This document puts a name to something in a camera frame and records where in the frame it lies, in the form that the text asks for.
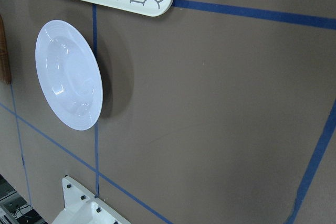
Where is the white round plate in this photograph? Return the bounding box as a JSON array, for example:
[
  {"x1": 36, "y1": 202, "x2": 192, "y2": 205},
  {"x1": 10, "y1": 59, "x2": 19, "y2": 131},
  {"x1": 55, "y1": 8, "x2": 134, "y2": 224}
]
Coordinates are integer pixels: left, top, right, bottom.
[{"x1": 35, "y1": 20, "x2": 103, "y2": 131}]

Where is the brown wooden tray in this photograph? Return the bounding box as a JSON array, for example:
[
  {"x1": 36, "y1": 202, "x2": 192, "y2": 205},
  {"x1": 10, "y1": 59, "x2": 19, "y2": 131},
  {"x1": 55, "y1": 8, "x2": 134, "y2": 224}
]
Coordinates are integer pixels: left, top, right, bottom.
[{"x1": 1, "y1": 17, "x2": 12, "y2": 84}]

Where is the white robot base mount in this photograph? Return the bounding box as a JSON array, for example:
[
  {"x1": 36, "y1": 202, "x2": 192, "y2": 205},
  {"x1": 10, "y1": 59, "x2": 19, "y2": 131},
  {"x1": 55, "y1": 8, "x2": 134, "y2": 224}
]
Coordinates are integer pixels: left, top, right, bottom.
[{"x1": 53, "y1": 176, "x2": 130, "y2": 224}]

